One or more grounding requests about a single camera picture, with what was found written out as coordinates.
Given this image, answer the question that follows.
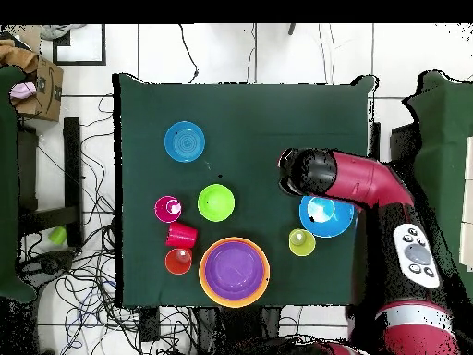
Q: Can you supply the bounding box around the red cup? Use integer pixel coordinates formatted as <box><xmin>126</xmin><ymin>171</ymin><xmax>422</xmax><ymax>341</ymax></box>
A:
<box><xmin>164</xmin><ymin>221</ymin><xmax>200</xmax><ymax>250</ymax></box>

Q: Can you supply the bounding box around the small blue ringed bowl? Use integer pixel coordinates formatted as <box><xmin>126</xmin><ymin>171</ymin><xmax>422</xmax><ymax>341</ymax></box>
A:
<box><xmin>164</xmin><ymin>120</ymin><xmax>206</xmax><ymax>164</ymax></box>

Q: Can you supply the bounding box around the purple bowl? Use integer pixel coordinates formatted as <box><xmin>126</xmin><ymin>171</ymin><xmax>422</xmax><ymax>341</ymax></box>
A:
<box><xmin>204</xmin><ymin>241</ymin><xmax>266</xmax><ymax>300</ymax></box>

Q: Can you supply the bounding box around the light orange bowl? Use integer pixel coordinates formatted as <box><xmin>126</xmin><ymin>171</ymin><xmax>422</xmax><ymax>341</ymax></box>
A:
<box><xmin>198</xmin><ymin>236</ymin><xmax>272</xmax><ymax>309</ymax></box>

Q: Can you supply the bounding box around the deep blue bowl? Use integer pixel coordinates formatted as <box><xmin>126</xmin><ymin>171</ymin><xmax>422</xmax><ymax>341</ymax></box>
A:
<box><xmin>298</xmin><ymin>193</ymin><xmax>355</xmax><ymax>239</ymax></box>

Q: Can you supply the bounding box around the green bowl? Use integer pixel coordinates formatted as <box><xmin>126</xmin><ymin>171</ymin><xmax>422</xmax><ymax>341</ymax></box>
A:
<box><xmin>197</xmin><ymin>183</ymin><xmax>237</xmax><ymax>223</ymax></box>

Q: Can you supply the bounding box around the pink cup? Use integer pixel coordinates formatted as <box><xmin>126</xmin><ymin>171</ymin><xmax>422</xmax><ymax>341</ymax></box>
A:
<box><xmin>153</xmin><ymin>195</ymin><xmax>183</xmax><ymax>224</ymax></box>

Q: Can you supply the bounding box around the yellow cup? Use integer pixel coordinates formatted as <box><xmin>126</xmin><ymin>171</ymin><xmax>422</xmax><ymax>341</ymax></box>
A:
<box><xmin>288</xmin><ymin>227</ymin><xmax>317</xmax><ymax>257</ymax></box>

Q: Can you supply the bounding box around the dark green tablecloth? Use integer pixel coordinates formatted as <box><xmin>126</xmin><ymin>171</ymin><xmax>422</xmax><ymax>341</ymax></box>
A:
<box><xmin>112</xmin><ymin>72</ymin><xmax>380</xmax><ymax>310</ymax></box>

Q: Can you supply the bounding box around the orange cup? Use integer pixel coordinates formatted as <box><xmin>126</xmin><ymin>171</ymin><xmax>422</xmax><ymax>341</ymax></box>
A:
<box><xmin>164</xmin><ymin>247</ymin><xmax>194</xmax><ymax>276</ymax></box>

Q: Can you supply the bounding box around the black floor box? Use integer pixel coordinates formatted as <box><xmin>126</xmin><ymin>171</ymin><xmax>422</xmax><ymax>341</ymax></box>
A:
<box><xmin>139</xmin><ymin>305</ymin><xmax>161</xmax><ymax>343</ymax></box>

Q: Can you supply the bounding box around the black cabinet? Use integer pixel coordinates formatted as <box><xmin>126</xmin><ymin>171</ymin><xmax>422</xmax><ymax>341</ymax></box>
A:
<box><xmin>389</xmin><ymin>121</ymin><xmax>420</xmax><ymax>167</ymax></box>

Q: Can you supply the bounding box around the lime green cup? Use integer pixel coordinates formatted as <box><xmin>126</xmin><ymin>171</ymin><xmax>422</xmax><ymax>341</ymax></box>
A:
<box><xmin>48</xmin><ymin>225</ymin><xmax>68</xmax><ymax>246</ymax></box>

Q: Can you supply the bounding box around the cardboard box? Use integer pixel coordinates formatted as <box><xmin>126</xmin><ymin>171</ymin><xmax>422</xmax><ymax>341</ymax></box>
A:
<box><xmin>9</xmin><ymin>55</ymin><xmax>65</xmax><ymax>123</ymax></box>

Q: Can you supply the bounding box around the green cloth covered table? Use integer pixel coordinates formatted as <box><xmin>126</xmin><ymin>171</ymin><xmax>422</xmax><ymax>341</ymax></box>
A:
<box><xmin>0</xmin><ymin>65</ymin><xmax>38</xmax><ymax>304</ymax></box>
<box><xmin>400</xmin><ymin>69</ymin><xmax>473</xmax><ymax>306</ymax></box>

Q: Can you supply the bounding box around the white box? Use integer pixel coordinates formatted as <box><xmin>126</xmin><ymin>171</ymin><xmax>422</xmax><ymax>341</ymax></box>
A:
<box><xmin>458</xmin><ymin>135</ymin><xmax>473</xmax><ymax>273</ymax></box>

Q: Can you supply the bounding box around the pink cloth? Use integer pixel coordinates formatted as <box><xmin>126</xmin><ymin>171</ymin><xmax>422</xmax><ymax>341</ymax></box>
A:
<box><xmin>9</xmin><ymin>81</ymin><xmax>37</xmax><ymax>100</ymax></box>

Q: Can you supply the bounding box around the person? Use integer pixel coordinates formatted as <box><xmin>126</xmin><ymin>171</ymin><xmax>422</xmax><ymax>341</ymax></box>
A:
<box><xmin>39</xmin><ymin>23</ymin><xmax>88</xmax><ymax>41</ymax></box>

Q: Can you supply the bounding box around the brown crumpled paper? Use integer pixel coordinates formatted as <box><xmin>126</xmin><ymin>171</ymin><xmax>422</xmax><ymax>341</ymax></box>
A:
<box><xmin>0</xmin><ymin>38</ymin><xmax>40</xmax><ymax>75</ymax></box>

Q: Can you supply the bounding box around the black bench frame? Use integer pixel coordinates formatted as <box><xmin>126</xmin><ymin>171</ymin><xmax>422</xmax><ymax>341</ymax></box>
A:
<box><xmin>16</xmin><ymin>116</ymin><xmax>84</xmax><ymax>249</ymax></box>

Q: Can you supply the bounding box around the tangle of floor cables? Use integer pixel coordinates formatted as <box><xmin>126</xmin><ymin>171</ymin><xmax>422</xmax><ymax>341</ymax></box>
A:
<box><xmin>18</xmin><ymin>93</ymin><xmax>125</xmax><ymax>355</ymax></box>

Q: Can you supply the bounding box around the black square frame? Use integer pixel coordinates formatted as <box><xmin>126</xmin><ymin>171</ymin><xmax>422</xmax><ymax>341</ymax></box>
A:
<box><xmin>52</xmin><ymin>23</ymin><xmax>107</xmax><ymax>67</ymax></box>

